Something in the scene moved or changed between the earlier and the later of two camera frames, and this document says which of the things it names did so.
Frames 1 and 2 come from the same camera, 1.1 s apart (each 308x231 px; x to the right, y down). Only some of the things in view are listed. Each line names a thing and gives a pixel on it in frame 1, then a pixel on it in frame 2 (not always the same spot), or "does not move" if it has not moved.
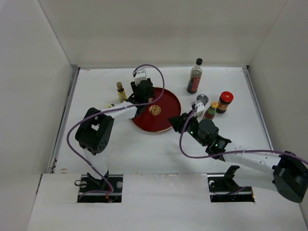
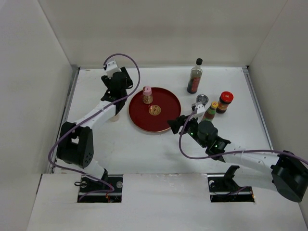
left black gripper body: [134, 87] → [129, 84]
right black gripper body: [192, 128] does not move
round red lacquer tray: [155, 116] does not move
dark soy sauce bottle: [195, 77] does not move
